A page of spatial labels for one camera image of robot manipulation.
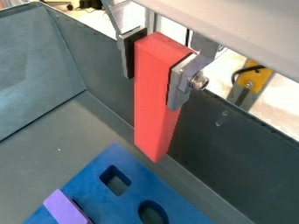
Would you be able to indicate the blue shape sorter board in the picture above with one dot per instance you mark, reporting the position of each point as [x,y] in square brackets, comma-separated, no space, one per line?
[117,192]

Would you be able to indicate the yellow bracket with cable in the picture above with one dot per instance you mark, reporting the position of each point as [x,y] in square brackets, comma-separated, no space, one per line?
[248,82]

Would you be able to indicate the red rectangular block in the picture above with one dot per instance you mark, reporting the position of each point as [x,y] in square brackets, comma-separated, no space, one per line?
[157,53]

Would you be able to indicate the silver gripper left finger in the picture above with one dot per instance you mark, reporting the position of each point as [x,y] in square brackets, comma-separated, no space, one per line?
[126,16]

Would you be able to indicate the purple rectangular block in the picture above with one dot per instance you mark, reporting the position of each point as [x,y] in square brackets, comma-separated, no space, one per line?
[64,211]

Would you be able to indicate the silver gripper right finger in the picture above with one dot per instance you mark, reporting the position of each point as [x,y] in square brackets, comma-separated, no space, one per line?
[185,73]

